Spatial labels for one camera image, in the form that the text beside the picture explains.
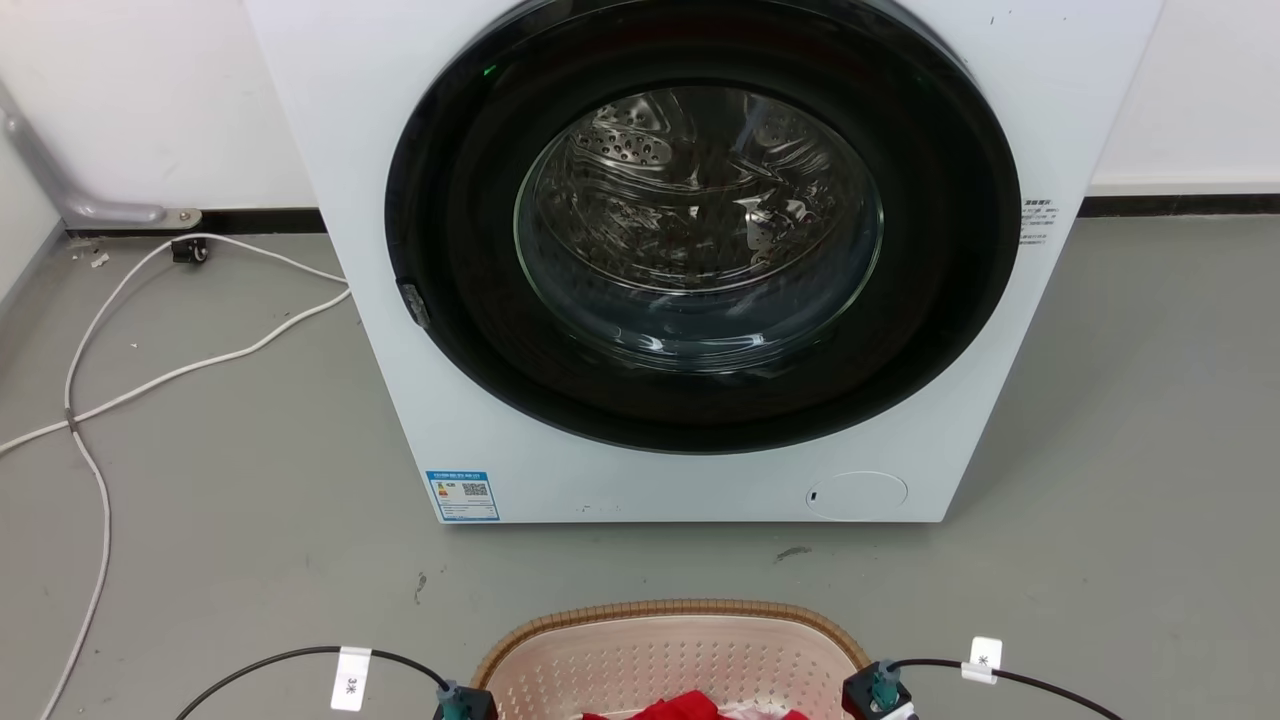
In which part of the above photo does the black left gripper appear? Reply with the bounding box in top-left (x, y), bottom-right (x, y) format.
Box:
top-left (432, 680), bottom-right (499, 720)

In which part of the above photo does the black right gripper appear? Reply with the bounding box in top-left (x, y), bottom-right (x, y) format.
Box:
top-left (842, 660), bottom-right (920, 720)

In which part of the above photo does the beige plastic laundry basket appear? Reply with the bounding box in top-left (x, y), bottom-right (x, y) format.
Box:
top-left (470, 599), bottom-right (873, 720)

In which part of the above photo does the red garment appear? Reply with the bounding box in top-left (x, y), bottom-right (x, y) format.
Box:
top-left (582, 690), bottom-right (811, 720)

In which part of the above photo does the round white filter cover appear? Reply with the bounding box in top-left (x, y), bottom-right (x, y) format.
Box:
top-left (806, 471), bottom-right (909, 522)

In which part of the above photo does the blue energy label sticker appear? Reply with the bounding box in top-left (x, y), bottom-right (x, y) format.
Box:
top-left (426, 470), bottom-right (500, 523)

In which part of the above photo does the black round washer door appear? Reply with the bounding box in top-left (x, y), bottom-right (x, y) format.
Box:
top-left (385, 0), bottom-right (1023, 455)

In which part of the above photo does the small printed text label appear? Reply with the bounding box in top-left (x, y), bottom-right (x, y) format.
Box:
top-left (1019, 197), bottom-right (1055, 249)

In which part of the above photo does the stainless steel washer drum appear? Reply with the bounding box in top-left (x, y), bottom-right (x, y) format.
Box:
top-left (514, 85), bottom-right (885, 376)

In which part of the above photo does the white front-load washing machine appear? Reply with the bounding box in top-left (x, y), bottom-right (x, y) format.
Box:
top-left (243, 0), bottom-right (1167, 525)

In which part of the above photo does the grey metal pipe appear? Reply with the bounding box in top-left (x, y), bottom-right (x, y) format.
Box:
top-left (0, 85), bottom-right (202, 232)

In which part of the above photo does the small white cable tag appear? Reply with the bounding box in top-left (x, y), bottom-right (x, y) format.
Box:
top-left (961, 637), bottom-right (1004, 686)

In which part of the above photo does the white cable tag with print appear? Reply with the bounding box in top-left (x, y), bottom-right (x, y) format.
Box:
top-left (330, 647), bottom-right (373, 713)

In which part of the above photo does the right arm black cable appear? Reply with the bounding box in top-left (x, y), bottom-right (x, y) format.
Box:
top-left (884, 657), bottom-right (1127, 720)

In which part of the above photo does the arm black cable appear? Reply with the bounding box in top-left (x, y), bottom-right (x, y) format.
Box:
top-left (884, 657), bottom-right (1127, 720)
top-left (174, 646), bottom-right (453, 720)

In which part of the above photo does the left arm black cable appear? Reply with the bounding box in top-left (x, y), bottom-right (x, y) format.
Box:
top-left (174, 646), bottom-right (453, 720)

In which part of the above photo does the white looping floor cable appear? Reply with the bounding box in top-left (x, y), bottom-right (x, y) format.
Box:
top-left (38, 233), bottom-right (352, 720)

